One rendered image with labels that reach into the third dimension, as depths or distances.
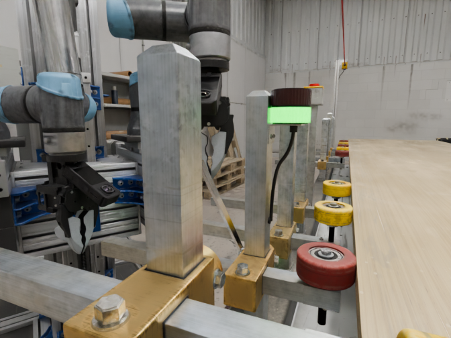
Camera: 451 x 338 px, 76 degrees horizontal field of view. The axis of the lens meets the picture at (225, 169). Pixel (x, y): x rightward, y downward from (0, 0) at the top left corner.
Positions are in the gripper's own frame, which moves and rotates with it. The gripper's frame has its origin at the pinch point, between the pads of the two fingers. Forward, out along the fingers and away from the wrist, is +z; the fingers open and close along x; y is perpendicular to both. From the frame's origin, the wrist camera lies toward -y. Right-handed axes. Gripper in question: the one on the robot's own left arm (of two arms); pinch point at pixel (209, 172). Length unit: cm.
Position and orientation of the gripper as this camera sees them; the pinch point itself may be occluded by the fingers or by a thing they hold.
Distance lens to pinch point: 53.6
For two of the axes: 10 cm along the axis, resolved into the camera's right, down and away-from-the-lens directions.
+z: 0.0, 9.9, 1.7
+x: -10.0, -0.1, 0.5
